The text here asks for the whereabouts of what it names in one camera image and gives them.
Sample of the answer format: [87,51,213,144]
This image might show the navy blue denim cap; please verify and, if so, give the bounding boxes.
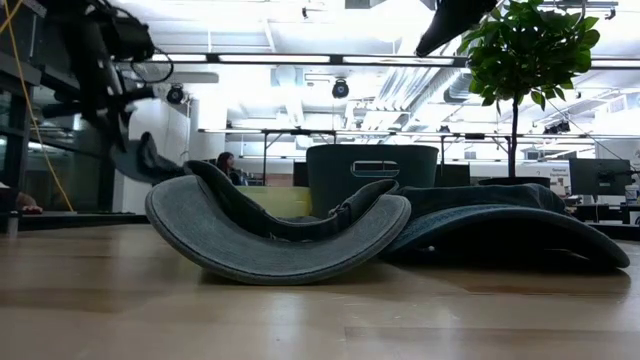
[381,182,631,271]

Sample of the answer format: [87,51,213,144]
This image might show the yellow extension cable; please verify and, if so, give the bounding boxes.
[0,0,75,213]

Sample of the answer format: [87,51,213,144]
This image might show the long black-framed office desk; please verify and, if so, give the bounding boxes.
[198,128,640,187]

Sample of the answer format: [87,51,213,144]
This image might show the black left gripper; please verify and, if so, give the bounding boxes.
[74,54,157,154]

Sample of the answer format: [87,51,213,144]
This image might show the white printed sign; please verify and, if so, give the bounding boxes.
[548,164,571,197]

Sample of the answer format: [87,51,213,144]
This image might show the person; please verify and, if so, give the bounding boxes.
[215,151,247,187]

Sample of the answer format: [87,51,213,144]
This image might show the grey-blue denim cap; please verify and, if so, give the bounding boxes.
[144,159,413,287]

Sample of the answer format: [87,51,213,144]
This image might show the dark slate denim cap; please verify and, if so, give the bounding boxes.
[112,131,187,187]

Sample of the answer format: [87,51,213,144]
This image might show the long black overhead rail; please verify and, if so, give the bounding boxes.
[149,51,640,69]

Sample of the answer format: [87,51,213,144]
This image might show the black computer monitor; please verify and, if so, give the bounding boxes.
[568,158,633,197]
[435,163,472,188]

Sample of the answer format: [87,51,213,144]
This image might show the black metal rig frame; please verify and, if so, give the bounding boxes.
[0,47,150,237]

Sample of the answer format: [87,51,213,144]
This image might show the green leafy plant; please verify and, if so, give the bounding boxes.
[455,0,601,180]

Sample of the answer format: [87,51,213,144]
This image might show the black track lights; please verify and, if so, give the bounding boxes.
[542,119,572,136]

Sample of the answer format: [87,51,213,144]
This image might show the person's hand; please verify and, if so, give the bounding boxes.
[16,191,45,215]

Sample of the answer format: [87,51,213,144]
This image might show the teal plastic bin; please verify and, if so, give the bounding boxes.
[305,144,440,220]

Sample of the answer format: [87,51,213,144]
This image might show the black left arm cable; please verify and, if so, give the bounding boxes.
[130,47,175,85]

